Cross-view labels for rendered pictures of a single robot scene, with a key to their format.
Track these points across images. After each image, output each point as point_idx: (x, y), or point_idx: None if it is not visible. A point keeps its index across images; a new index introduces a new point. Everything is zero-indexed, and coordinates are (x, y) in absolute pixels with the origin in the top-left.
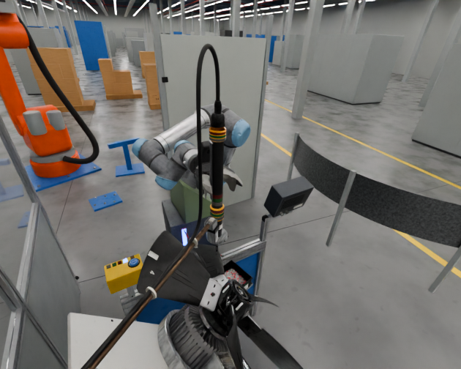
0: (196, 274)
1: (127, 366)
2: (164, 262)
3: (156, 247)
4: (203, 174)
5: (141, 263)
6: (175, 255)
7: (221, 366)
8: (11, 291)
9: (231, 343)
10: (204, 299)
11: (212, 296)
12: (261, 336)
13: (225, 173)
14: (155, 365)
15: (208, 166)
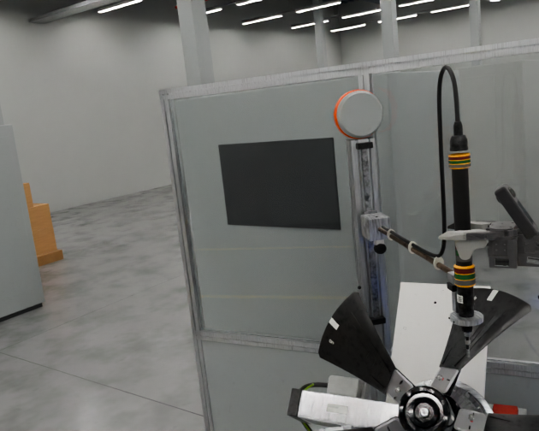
0: (464, 349)
1: (435, 332)
2: (483, 308)
3: (502, 297)
4: (489, 223)
5: None
6: (488, 319)
7: (385, 402)
8: None
9: (356, 300)
10: (441, 372)
11: (440, 381)
12: None
13: (474, 229)
14: (431, 366)
15: (504, 224)
